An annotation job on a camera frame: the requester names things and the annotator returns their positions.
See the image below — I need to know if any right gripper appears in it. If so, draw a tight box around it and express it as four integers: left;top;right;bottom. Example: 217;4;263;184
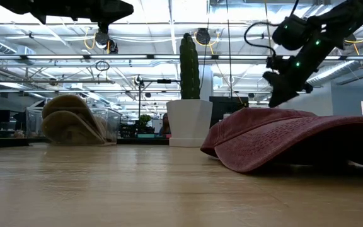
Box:
262;50;320;108

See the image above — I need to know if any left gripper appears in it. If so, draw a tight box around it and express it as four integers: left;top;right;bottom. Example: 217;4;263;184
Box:
88;0;135;23

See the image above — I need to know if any maroon baseball cap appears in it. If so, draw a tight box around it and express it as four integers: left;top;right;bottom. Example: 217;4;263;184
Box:
200;107;363;173

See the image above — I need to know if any black light stand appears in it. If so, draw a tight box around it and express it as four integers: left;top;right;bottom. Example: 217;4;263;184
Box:
134;74;182;120

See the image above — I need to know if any green cactus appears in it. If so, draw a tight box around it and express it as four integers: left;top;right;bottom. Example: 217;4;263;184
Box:
179;32;201;100

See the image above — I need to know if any white hexagonal plant pot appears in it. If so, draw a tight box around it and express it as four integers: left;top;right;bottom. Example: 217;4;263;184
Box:
166;98;214;148

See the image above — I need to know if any small green plant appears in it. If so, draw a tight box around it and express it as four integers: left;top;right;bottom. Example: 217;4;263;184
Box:
139;113;153;127

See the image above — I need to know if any clear plastic bin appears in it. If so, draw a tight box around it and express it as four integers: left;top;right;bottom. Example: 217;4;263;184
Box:
25;106;122;146

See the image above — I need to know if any person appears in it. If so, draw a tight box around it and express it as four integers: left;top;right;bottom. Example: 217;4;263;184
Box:
158;112;171;139

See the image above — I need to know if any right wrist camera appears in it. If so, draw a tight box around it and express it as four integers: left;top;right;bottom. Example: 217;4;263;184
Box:
265;55;291;73

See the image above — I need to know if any silver ventilation duct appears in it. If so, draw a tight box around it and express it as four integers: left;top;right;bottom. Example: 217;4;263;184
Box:
307;39;363;88

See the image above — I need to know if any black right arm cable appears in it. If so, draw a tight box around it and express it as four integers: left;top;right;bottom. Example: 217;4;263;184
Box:
243;21;279;59

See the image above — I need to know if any black aluminium frame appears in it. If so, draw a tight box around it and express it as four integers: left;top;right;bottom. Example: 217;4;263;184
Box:
0;137;170;149

